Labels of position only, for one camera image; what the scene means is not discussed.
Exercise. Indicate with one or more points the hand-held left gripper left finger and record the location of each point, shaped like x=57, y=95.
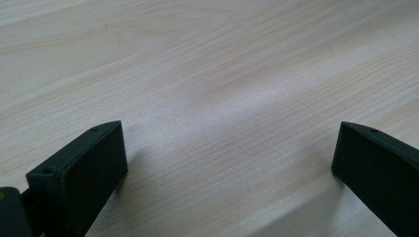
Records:
x=75, y=184

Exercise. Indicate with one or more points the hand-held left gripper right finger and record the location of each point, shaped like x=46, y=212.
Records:
x=382, y=177

